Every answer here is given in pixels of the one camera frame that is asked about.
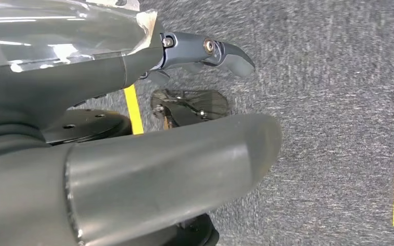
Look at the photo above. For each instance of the dark plate with screws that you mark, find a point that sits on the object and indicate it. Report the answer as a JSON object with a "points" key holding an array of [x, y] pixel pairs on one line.
{"points": [[190, 105]]}

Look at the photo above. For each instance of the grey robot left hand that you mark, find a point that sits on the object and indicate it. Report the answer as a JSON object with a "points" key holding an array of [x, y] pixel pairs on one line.
{"points": [[166, 169]]}

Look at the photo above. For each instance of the black round robot part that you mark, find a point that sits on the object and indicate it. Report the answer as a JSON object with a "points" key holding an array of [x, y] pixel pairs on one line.
{"points": [[88, 125]]}

